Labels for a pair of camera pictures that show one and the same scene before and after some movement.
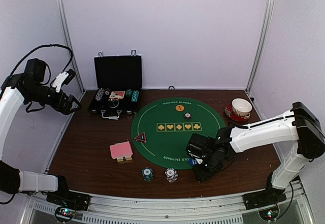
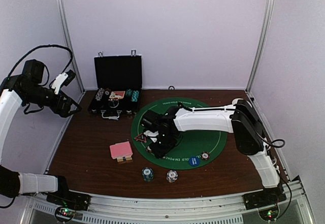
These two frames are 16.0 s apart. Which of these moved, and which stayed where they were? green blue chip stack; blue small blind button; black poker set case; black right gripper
Moved: black right gripper
Stayed: blue small blind button; black poker set case; green blue chip stack
